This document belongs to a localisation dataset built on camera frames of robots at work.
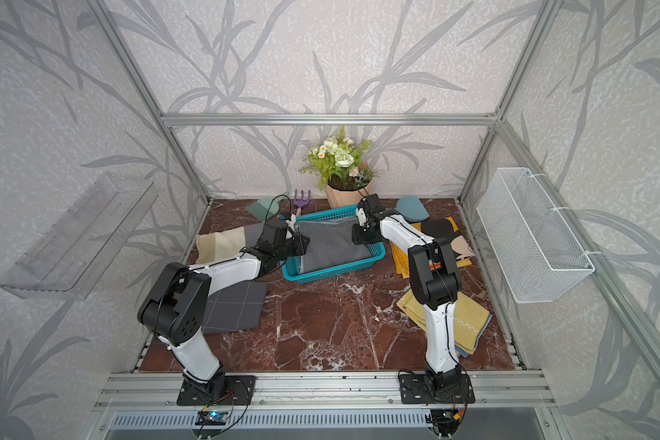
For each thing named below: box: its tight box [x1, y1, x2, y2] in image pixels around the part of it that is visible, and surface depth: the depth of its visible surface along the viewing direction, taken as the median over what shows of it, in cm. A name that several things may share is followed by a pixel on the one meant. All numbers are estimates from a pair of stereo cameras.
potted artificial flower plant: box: [299, 126, 380, 209], surface depth 95 cm
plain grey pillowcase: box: [297, 217, 373, 274], surface depth 103 cm
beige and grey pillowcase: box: [195, 226, 247, 264], surface depth 105 cm
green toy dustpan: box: [245, 190, 290, 223], surface depth 118 cm
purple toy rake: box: [293, 188, 311, 217], surface depth 122 cm
